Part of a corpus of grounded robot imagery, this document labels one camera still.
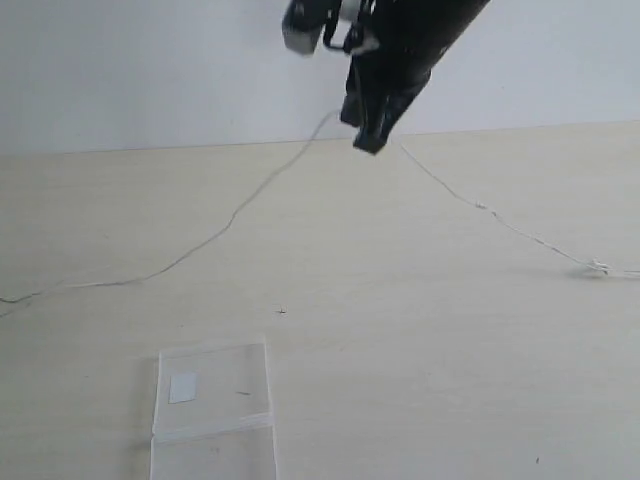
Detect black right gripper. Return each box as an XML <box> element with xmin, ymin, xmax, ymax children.
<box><xmin>339</xmin><ymin>29</ymin><xmax>432</xmax><ymax>155</ymax></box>

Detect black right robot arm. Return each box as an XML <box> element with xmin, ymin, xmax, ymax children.
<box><xmin>340</xmin><ymin>0</ymin><xmax>487</xmax><ymax>155</ymax></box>

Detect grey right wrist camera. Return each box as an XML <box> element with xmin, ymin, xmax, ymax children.
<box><xmin>280</xmin><ymin>0</ymin><xmax>361</xmax><ymax>57</ymax></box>

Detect white wired earphones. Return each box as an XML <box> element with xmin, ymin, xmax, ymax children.
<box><xmin>0</xmin><ymin>110</ymin><xmax>640</xmax><ymax>320</ymax></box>

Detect clear plastic storage box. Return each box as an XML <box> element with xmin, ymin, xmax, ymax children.
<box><xmin>149</xmin><ymin>340</ymin><xmax>278</xmax><ymax>479</ymax></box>

